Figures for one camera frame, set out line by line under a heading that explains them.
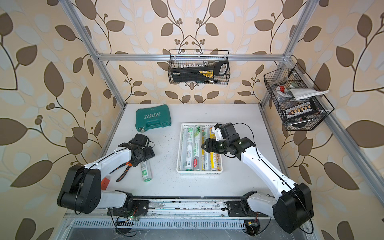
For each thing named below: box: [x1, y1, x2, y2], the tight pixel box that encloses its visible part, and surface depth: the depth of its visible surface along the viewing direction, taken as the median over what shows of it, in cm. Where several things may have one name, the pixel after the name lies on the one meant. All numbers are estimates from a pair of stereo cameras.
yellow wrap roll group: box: [201, 129, 206, 171], surface depth 89 cm
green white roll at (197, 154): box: [193, 125, 202, 171], surface depth 89 cm
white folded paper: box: [287, 88, 330, 100], surface depth 63 cm
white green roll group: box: [204, 128, 209, 171], surface depth 88 cm
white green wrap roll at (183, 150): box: [179, 128, 188, 171], surface depth 92 cm
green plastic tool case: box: [135, 104, 172, 133], surface depth 110 cm
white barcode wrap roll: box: [140, 160, 153, 182], surface depth 85 cm
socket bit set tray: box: [282, 100, 319, 120], surface depth 68 cm
